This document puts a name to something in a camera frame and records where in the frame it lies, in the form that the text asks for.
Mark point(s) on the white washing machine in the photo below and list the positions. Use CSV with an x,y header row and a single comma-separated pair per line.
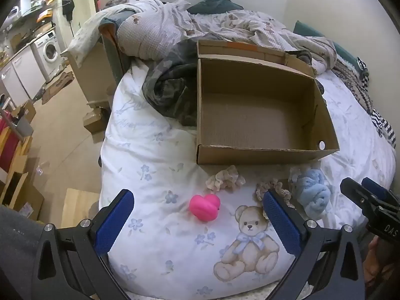
x,y
50,51

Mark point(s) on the brown floor mat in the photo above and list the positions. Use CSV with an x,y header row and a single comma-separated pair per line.
x,y
57,86

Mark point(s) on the black hanging bag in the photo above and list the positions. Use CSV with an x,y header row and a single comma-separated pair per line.
x,y
68,4

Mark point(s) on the pink cloth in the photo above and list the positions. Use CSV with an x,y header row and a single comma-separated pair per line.
x,y
7,143

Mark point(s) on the small cardboard floor box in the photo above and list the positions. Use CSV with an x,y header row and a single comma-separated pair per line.
x,y
25,111

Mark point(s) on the dark camouflage blanket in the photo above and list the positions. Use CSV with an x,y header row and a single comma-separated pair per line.
x,y
168,93

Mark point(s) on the pink heart-shaped toy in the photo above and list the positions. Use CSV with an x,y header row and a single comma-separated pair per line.
x,y
203,207

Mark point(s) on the dark green pillow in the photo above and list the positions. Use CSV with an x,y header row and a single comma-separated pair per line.
x,y
215,3

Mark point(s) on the black white striped blanket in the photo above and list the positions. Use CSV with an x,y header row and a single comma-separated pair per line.
x,y
365,81

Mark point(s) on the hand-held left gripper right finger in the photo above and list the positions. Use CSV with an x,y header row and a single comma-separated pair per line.
x,y
281,222

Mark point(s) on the white floral pillow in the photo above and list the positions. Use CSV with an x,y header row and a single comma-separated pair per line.
x,y
90,28

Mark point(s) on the white kitchen cabinets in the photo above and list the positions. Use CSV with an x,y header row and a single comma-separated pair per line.
x,y
22,68

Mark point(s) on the cluttered kitchen shelf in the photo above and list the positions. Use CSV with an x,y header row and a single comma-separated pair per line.
x,y
28,12

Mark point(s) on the yellow wooden shelf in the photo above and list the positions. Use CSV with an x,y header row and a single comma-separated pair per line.
x,y
18,184

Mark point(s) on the light blue plush toy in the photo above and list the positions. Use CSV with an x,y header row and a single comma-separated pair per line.
x,y
312,193

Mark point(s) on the brown cardboard box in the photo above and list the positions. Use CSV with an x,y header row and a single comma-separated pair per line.
x,y
250,112

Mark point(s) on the teal pillow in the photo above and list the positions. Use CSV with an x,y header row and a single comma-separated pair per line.
x,y
343,53

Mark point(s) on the dark bed headboard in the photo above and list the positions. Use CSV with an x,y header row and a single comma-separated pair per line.
x,y
114,56

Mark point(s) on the person's right hand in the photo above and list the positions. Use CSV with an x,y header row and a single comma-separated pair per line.
x,y
376,259

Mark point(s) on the light wooden stool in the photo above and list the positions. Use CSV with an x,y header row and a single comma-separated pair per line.
x,y
79,207

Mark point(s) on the white teddy bear bed sheet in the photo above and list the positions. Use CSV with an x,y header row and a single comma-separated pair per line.
x,y
156,162

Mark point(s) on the grey bin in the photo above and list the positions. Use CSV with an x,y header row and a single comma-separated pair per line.
x,y
23,128

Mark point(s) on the beige frilly scrunchie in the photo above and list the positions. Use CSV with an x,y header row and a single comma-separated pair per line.
x,y
265,186
232,173

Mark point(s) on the beige printed quilt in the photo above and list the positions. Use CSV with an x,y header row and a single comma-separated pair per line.
x,y
156,28

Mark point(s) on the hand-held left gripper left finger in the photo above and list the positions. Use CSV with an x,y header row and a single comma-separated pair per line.
x,y
114,222

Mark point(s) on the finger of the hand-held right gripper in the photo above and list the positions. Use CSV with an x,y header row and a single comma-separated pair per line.
x,y
356,193
379,190

